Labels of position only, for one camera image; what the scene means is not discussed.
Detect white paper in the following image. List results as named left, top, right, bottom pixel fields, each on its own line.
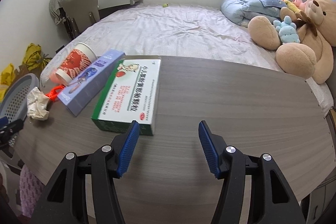
left=27, top=87, right=50, bottom=121

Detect grey upholstered chair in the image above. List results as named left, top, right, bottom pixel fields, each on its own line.
left=60, top=0, right=100, bottom=37

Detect small blue plush toy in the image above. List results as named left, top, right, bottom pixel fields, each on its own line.
left=273, top=16, right=300, bottom=44

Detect orange plastic clip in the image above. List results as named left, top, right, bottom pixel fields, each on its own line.
left=45, top=85, right=65, bottom=102

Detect purple blue carton box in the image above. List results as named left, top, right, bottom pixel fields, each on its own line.
left=58, top=49, right=125, bottom=117

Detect yellow plastic bag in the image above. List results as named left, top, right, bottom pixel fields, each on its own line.
left=0, top=63, right=18, bottom=102

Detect pink yellow plush toys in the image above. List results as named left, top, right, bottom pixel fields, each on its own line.
left=282, top=0, right=306, bottom=14

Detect large brown teddy bear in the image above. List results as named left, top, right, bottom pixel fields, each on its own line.
left=248, top=0, right=335, bottom=84

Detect red white paper cup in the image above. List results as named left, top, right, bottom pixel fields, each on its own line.
left=55, top=43, right=97, bottom=85

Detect pink pig toy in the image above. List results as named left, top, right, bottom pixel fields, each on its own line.
left=50, top=72, right=59, bottom=84

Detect grey plastic laundry basket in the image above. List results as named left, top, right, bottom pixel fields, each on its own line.
left=1, top=73, right=39, bottom=123

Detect yellow sack near wall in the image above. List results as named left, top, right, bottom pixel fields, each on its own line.
left=22, top=43, right=52, bottom=72

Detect white green medicine box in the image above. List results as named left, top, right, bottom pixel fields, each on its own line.
left=91, top=56, right=162, bottom=136

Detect bed with white sheet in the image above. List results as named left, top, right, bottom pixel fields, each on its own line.
left=39, top=2, right=334, bottom=117

